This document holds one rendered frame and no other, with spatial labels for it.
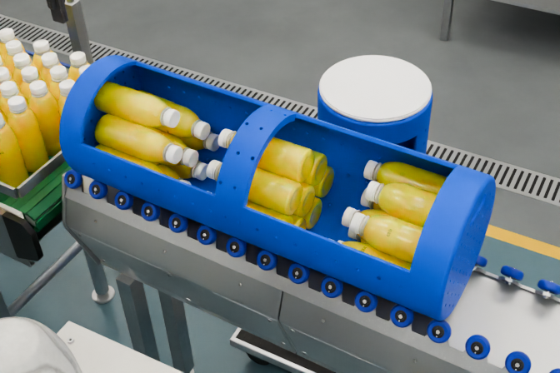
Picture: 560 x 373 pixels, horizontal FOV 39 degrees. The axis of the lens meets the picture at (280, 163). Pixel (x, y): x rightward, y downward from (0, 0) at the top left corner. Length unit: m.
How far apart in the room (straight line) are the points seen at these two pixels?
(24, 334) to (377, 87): 1.14
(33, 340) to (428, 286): 0.66
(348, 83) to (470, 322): 0.69
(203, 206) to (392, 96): 0.61
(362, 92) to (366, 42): 2.15
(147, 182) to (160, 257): 0.24
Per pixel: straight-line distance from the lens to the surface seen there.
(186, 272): 1.77
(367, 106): 1.89
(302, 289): 1.62
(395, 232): 1.44
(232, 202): 1.50
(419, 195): 1.49
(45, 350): 1.11
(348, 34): 4.14
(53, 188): 1.97
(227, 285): 1.72
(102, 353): 1.42
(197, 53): 4.03
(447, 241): 1.36
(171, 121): 1.68
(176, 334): 2.42
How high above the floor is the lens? 2.17
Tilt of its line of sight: 41 degrees down
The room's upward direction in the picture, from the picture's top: 2 degrees counter-clockwise
